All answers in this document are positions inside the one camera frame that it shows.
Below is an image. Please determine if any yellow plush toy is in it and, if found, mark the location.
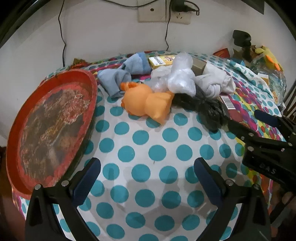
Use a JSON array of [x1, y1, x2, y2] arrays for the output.
[[253, 45, 284, 71]]

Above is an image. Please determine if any small red packet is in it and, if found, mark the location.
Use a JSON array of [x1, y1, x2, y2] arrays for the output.
[[213, 48, 231, 58]]

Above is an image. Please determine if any round red worn tray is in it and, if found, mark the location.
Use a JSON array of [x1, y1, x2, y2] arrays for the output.
[[5, 70, 98, 200]]

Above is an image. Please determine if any beige wall power socket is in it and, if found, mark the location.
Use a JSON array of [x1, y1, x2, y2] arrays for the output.
[[170, 9, 192, 25]]

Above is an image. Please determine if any grey-blue sock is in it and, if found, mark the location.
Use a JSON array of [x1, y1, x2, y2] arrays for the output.
[[97, 69, 133, 99]]

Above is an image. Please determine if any brown cardboard box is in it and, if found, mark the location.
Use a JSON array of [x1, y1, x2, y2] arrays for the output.
[[191, 57, 208, 76]]

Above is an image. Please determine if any black clamp stand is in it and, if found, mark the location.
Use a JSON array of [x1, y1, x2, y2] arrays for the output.
[[232, 30, 253, 61]]

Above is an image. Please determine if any person's right hand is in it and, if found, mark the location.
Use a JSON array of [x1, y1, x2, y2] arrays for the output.
[[281, 192, 296, 210]]

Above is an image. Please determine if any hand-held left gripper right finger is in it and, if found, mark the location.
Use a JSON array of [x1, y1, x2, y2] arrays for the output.
[[194, 158, 271, 241]]

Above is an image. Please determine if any black charger cable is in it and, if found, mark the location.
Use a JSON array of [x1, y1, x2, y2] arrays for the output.
[[165, 14, 171, 51]]

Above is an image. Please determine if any gold red ornament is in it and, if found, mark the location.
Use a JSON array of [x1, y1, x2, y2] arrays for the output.
[[70, 58, 87, 69]]

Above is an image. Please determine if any black plastic bag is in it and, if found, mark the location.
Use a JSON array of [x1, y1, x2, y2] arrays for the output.
[[172, 89, 232, 132]]

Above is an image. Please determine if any beige wall plate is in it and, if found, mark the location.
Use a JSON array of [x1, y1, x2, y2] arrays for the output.
[[138, 0, 171, 23]]

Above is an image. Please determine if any black hanging cable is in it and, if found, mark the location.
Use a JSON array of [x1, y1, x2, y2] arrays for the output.
[[58, 0, 67, 67]]

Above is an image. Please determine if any dark red barcode box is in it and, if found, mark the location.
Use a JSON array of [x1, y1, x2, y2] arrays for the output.
[[218, 94, 257, 131]]

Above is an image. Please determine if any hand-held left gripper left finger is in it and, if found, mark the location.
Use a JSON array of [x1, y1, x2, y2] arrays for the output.
[[25, 158, 102, 241]]

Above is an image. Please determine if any yellow cardboard box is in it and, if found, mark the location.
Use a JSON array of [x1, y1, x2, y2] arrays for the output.
[[148, 55, 178, 70]]

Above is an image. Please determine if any large clear plastic bag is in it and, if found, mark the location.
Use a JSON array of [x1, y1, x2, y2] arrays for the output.
[[250, 54, 287, 103]]

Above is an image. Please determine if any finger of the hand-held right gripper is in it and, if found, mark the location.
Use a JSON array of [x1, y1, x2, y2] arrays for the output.
[[254, 110, 296, 145], [222, 115, 258, 147]]

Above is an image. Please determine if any orange rubber toy figure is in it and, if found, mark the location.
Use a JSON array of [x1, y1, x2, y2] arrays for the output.
[[120, 81, 175, 124]]

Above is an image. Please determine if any black plug-in charger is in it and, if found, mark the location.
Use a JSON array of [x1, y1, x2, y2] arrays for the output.
[[171, 0, 200, 15]]

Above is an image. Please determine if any polka-dot tablecloth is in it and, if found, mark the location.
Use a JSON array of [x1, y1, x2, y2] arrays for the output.
[[13, 50, 286, 241]]

